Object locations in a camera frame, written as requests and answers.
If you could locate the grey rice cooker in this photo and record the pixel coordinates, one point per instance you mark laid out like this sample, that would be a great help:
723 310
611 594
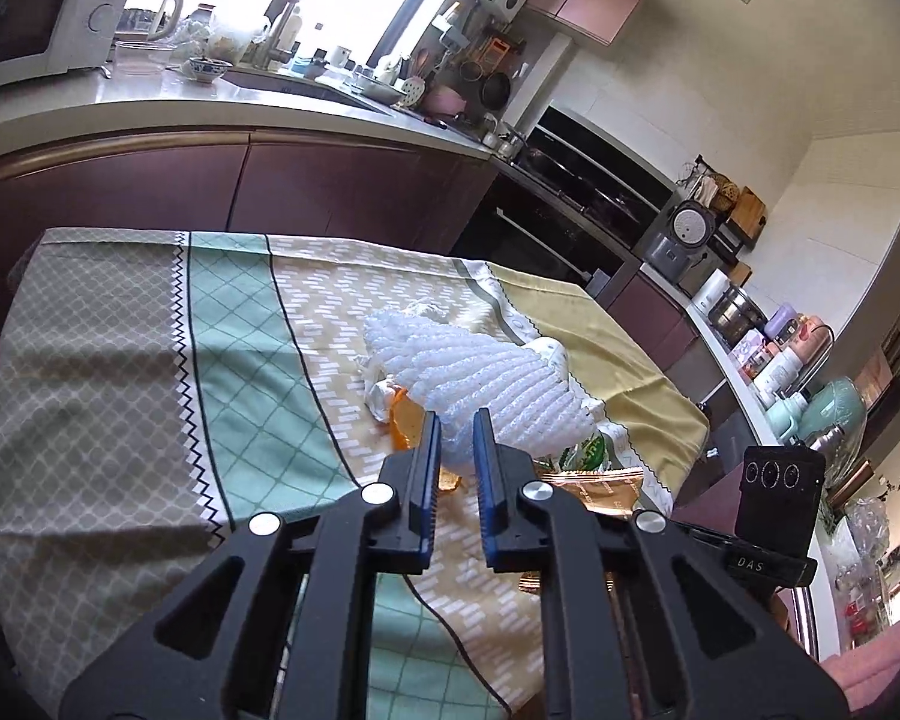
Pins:
679 240

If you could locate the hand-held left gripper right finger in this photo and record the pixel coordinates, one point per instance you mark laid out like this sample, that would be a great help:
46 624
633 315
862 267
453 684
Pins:
484 465

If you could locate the blue and white bowl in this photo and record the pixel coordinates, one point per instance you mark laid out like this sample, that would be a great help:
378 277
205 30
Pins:
208 69

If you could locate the pink thermos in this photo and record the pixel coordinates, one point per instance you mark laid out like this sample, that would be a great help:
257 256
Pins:
808 337

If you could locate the hanging frying pan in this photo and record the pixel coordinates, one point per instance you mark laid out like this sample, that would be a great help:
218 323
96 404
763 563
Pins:
495 90

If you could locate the black integrated stove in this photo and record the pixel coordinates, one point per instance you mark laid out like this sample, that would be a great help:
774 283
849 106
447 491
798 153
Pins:
570 195

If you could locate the green thermos jug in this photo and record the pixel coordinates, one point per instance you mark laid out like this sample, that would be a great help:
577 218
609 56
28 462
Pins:
786 420

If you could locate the white bubble wrap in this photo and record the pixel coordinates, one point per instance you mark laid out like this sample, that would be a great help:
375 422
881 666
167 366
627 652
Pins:
480 375

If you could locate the kitchen counter cabinet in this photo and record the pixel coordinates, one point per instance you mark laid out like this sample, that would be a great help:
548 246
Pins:
157 180

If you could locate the glass kettle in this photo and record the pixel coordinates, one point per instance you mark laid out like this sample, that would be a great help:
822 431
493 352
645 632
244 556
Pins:
150 15

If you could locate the polka dot spatula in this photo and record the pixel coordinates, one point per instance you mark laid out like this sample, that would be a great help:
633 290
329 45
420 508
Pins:
413 92

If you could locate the green kitchen appliance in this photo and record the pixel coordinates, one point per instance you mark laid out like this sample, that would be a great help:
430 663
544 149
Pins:
832 405

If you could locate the pink pot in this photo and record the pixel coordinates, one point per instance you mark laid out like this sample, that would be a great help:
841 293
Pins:
442 101

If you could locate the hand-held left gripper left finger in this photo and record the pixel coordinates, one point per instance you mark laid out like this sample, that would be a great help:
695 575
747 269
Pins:
426 465

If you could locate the wooden cutting boards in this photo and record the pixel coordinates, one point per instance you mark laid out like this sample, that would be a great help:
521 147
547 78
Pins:
748 214

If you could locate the brown snack wrapper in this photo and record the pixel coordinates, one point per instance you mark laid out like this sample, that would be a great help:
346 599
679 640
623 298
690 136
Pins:
600 491

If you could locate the patterned tablecloth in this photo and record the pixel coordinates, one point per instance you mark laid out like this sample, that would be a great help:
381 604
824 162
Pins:
120 390

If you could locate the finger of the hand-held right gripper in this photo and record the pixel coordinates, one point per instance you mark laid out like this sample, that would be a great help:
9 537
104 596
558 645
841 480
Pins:
709 535

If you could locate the small orange peel piece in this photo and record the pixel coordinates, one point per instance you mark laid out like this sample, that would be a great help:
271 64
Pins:
450 480

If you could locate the purple container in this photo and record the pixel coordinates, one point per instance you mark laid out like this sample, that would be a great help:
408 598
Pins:
780 321

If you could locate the pink cloth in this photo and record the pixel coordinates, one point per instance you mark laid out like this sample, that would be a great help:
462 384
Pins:
877 675

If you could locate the green snack wrapper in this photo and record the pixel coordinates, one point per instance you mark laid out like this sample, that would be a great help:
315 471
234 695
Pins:
586 454

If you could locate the clear plastic bags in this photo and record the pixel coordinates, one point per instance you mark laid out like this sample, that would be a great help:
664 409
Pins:
862 540

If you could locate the white microwave oven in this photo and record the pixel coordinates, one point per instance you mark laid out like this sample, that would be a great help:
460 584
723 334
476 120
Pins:
37 7

